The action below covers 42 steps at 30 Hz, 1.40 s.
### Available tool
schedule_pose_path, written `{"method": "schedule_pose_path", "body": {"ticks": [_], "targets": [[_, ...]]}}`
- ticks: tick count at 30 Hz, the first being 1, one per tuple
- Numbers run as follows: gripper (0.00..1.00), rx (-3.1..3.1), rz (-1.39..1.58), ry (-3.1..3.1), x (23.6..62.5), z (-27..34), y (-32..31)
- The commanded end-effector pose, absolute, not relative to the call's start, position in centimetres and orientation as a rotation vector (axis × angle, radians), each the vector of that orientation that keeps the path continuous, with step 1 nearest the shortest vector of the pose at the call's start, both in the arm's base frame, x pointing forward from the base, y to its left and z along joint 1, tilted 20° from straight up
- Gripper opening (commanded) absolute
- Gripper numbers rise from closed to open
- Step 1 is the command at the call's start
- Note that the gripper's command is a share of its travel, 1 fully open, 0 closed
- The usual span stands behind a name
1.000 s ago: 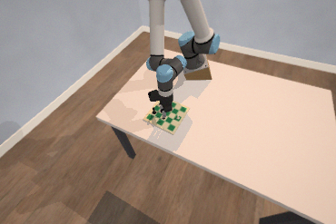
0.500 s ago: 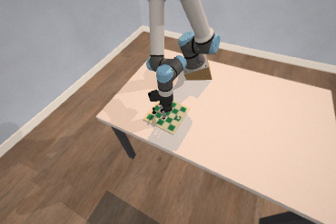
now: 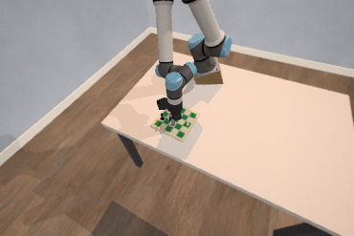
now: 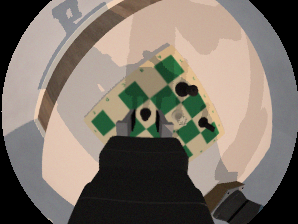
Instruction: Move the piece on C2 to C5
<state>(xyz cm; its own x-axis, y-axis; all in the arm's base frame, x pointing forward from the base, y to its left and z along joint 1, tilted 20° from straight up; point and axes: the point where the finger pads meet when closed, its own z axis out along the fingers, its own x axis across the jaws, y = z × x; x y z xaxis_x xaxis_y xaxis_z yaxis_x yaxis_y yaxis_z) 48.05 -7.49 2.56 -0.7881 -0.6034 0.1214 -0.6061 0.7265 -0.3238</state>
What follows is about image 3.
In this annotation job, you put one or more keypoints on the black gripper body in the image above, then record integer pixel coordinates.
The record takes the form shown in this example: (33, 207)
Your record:
(175, 106)

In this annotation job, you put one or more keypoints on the green and cream chessboard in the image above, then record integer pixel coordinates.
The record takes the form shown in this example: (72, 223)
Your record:
(180, 130)

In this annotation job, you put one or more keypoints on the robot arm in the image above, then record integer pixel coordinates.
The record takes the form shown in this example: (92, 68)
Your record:
(216, 45)

